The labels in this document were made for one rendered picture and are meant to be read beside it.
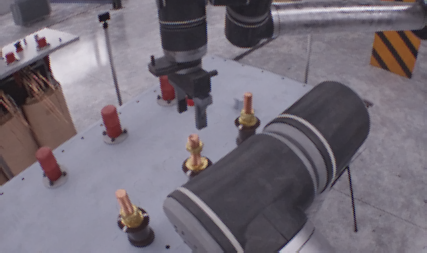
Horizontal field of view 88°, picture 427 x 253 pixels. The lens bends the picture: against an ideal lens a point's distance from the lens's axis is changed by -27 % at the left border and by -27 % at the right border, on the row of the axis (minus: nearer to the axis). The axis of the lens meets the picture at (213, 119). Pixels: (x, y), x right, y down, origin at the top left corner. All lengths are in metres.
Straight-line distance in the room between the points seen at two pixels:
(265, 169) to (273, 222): 0.07
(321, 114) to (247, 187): 0.17
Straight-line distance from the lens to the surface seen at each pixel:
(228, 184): 0.36
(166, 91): 1.33
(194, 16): 0.62
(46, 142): 2.52
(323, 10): 0.81
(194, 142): 0.82
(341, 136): 0.46
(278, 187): 0.37
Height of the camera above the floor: 2.08
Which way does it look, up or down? 36 degrees down
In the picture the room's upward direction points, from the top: 3 degrees counter-clockwise
